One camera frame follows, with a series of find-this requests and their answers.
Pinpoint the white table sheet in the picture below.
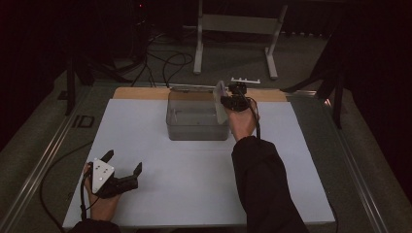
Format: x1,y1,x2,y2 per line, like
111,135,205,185
62,98,336,229

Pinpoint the black looped floor cable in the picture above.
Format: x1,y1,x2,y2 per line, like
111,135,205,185
161,51,194,88

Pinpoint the person's left hand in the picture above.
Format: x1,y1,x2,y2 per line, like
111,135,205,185
83,163,122,223

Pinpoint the right hand-held gripper cable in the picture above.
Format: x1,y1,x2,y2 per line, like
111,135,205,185
237,88,262,140

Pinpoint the person's right hand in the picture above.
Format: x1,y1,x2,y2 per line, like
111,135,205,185
224,106,261,143

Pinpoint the hand-held gripper cable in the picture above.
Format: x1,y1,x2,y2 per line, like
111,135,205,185
79,170,99,223
237,88,262,140

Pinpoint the left hand-held gripper cable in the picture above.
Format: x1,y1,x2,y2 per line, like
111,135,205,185
79,170,99,223

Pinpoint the black stand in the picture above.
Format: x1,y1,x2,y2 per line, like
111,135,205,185
281,32,346,130
64,54,95,117

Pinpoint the white metal stand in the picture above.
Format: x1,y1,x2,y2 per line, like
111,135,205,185
192,0,289,81

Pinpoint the wooden board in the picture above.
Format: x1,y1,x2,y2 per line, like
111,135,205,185
112,86,289,103

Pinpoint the long black cable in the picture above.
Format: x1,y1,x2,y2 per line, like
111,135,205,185
39,140,95,233

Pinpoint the aluminium frame rail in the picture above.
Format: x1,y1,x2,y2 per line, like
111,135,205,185
325,96,390,233
0,86,92,233

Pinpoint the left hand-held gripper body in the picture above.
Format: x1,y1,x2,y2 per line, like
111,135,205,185
91,157,140,200

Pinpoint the transparent plastic box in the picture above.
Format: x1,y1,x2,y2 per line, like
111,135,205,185
165,85,231,142

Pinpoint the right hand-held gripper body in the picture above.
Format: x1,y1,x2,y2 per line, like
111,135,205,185
221,77,261,113

